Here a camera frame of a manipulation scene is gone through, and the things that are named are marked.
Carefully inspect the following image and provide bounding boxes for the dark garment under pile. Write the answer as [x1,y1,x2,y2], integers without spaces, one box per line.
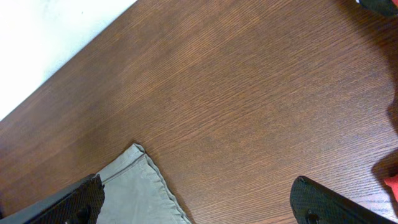
[356,0,397,17]

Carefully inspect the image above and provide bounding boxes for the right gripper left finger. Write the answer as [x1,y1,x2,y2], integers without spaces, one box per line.
[1,174,105,224]

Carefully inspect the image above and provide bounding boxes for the red printed t-shirt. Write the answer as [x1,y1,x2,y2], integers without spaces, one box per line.
[384,0,398,200]

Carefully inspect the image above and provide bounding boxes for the khaki shorts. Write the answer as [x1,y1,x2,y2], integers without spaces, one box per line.
[97,144,191,224]

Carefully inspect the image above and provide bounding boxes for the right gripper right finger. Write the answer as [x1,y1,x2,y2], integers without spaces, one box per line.
[290,176,394,224]

